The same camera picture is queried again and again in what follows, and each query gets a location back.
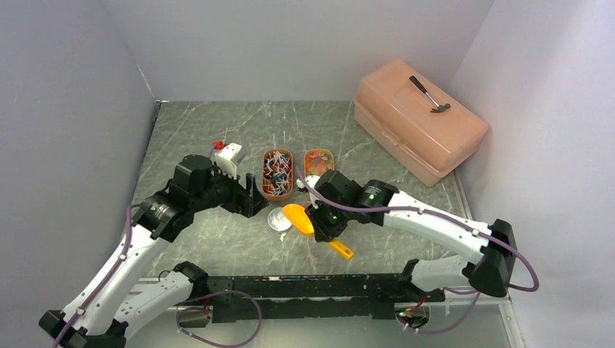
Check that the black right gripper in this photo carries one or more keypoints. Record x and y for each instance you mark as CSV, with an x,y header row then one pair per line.
x,y
323,230

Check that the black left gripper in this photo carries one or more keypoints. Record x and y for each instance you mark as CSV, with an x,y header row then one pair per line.
x,y
246,201

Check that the yellow plastic scoop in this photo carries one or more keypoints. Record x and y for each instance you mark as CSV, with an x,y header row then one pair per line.
x,y
297,216

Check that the pink oval lollipop tray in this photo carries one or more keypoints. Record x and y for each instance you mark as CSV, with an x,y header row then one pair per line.
x,y
278,179

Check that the yellow oval gummy tray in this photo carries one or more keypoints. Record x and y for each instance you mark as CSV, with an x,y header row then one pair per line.
x,y
318,161

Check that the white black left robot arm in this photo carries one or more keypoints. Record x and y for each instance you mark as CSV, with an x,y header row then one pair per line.
x,y
105,314

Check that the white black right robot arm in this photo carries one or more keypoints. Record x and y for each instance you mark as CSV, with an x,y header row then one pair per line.
x,y
483,252

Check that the round metal jar lid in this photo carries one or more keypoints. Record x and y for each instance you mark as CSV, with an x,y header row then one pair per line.
x,y
277,221

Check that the peach plastic toolbox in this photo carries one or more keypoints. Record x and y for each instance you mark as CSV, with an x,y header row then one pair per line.
x,y
397,115

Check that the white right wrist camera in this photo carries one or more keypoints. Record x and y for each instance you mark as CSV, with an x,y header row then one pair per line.
x,y
307,183

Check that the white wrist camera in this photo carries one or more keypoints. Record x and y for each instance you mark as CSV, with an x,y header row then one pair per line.
x,y
307,183
228,157

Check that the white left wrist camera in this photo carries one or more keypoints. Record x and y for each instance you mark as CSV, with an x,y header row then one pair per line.
x,y
228,157

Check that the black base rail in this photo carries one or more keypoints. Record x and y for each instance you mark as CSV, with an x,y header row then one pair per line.
x,y
378,296

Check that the black handled hammer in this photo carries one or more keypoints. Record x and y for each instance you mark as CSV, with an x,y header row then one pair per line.
x,y
438,108

